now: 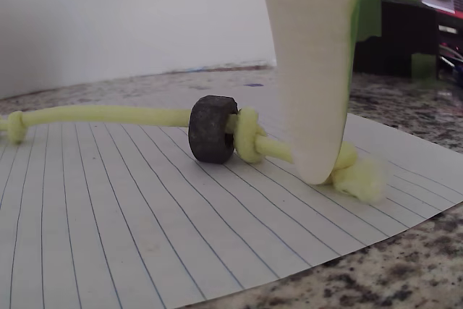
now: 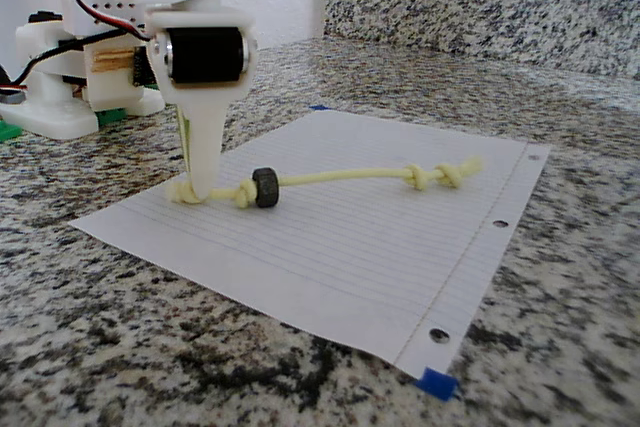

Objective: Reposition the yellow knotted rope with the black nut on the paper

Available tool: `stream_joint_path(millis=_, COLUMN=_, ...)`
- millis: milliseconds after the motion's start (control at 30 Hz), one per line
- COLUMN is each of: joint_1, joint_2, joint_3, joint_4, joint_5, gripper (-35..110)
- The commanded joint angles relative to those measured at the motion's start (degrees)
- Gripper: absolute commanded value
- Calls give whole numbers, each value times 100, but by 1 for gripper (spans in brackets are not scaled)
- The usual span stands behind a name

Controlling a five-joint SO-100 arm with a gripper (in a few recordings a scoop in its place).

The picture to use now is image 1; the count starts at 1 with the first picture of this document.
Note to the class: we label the gripper white right finger green tape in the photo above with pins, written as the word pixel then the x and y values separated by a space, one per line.
pixel 370 1

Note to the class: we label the gripper white left finger green tape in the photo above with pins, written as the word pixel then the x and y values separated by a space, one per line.
pixel 311 70

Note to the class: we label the black spool green filament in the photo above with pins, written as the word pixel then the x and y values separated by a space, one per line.
pixel 408 34

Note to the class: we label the blue tape piece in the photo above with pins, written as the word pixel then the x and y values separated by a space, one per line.
pixel 254 85

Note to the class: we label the lined white paper sheet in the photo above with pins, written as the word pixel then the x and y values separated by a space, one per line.
pixel 108 215

